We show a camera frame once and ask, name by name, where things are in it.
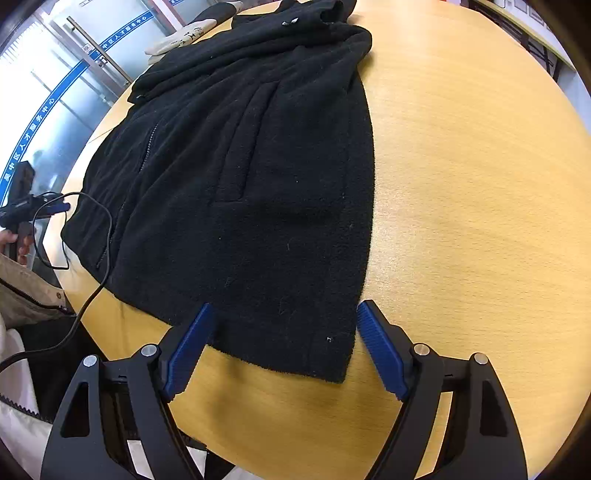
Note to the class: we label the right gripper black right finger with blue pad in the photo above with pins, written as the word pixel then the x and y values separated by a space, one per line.
pixel 481 440

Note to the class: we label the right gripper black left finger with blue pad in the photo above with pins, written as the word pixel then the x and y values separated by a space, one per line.
pixel 88 439

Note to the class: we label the black fleece zip jacket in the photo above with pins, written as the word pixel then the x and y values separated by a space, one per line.
pixel 243 177

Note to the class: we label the glass door steel handle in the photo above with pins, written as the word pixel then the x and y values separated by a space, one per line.
pixel 108 38

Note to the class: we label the person's left hand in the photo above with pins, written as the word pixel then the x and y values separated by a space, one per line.
pixel 23 244

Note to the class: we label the folded beige and black garment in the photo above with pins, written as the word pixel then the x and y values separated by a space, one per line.
pixel 204 22

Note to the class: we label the wooden side table black frame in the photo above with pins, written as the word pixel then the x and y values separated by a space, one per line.
pixel 527 27

